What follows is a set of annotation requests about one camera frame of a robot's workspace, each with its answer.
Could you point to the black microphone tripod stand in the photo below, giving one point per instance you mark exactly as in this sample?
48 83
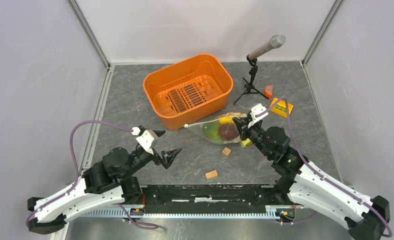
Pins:
249 85

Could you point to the orange semicircle toy slice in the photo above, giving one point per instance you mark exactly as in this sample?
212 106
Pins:
268 91

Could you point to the green toy lettuce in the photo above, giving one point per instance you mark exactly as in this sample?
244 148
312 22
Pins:
210 131

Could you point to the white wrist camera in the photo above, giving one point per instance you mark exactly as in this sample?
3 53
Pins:
146 138
257 113

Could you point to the silver microphone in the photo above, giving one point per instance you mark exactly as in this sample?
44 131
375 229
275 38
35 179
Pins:
275 42

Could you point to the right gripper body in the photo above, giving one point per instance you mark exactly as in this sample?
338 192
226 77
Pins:
255 133

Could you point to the dark red toy onion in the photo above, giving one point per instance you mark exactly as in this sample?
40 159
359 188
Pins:
228 132

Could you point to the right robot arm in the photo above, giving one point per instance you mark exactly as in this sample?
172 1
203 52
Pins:
304 183

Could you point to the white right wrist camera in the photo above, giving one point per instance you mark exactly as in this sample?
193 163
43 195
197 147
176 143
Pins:
257 113

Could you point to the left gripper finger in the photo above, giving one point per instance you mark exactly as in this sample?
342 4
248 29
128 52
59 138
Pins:
159 133
167 157

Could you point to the small tan wooden cube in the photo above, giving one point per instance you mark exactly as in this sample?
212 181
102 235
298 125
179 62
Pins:
226 151

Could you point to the yellow window toy brick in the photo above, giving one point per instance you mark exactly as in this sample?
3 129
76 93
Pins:
281 108

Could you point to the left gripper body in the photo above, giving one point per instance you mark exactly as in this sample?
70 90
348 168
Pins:
141 159

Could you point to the orange plastic basket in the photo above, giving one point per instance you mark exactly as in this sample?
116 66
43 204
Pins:
189 90

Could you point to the yellow toy mango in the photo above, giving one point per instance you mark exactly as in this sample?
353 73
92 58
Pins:
227 120

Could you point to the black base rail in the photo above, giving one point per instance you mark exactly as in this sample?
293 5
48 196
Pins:
208 198

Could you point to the tan wooden block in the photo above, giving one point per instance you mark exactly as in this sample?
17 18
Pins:
211 174

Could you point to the polka dot zip top bag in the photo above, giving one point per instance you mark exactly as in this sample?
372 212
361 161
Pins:
197 127

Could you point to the yellow green brown brick stack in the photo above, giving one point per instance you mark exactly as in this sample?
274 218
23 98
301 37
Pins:
245 143

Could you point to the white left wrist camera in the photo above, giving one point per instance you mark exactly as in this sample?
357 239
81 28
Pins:
146 138

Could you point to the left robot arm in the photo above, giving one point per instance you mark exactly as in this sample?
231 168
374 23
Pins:
107 182

